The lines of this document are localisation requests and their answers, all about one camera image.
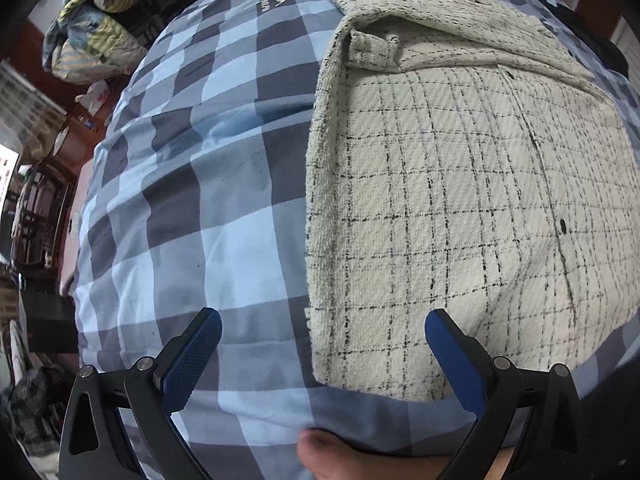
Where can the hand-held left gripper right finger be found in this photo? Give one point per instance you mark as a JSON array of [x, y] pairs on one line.
[[452, 355]]

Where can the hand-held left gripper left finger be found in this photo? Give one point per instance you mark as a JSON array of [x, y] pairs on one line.
[[192, 355]]

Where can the cream plaid shirt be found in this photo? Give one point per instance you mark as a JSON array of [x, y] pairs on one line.
[[450, 185]]

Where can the person's left hand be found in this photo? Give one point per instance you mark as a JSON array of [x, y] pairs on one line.
[[350, 462]]

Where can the pink mattress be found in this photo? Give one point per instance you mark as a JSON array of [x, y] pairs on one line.
[[70, 270]]

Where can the black box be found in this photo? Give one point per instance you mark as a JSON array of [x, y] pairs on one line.
[[47, 315]]

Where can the dark plaid cloth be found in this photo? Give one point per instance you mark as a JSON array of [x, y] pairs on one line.
[[35, 405]]

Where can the blue checkered blanket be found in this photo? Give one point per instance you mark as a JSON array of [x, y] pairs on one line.
[[200, 185]]

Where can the wooden chair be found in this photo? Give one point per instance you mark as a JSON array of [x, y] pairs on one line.
[[40, 210]]

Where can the white plastic bag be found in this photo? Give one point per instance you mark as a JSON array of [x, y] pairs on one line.
[[95, 96]]

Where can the pile of patterned bedding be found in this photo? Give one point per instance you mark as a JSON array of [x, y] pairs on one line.
[[90, 35]]

